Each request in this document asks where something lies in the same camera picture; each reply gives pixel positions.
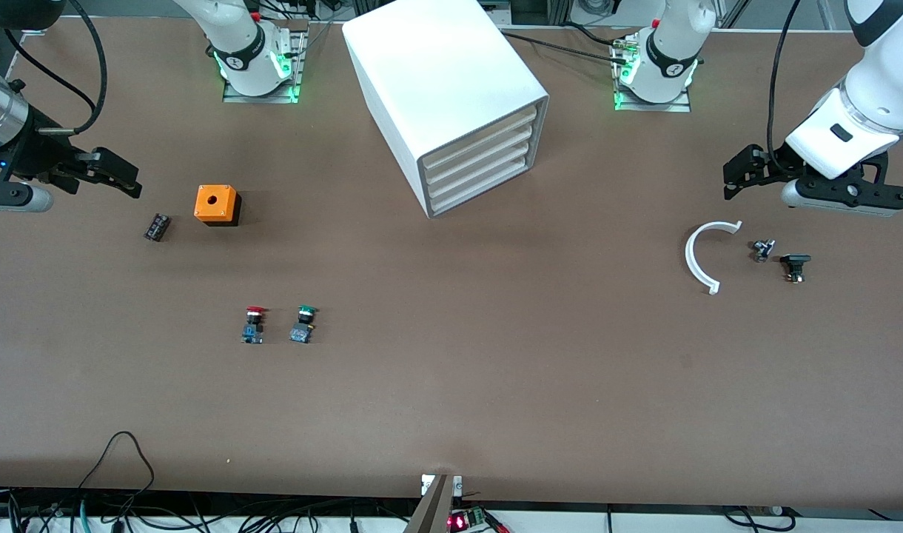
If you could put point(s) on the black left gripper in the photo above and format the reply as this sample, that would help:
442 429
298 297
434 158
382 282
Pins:
776 161

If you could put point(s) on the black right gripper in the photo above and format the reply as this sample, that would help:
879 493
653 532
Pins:
43 150

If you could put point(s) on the red push button switch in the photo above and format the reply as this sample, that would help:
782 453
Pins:
253 326

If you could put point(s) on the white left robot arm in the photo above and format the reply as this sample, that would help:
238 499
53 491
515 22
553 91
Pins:
881 96

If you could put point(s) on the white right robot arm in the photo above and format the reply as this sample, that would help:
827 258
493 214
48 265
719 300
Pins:
244 44

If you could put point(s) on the small black contact block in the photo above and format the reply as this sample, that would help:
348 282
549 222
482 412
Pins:
158 227

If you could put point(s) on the white curved plastic arc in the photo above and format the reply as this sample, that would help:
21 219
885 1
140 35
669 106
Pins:
690 259

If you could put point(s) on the circuit board with red LED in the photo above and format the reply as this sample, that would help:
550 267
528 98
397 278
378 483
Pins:
466 520

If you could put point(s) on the small grey knob switch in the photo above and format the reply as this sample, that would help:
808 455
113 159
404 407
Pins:
762 250

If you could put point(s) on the orange button enclosure box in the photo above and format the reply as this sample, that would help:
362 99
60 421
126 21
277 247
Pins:
215 201

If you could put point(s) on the black selector switch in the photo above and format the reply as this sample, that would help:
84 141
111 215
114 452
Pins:
796 263

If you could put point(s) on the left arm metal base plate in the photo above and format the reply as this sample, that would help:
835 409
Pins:
655 108

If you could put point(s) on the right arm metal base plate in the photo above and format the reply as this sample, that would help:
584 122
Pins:
263 98

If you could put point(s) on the green push button switch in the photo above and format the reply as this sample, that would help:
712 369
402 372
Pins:
303 326

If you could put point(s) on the metal camera bracket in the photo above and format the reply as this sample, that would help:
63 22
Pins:
433 507

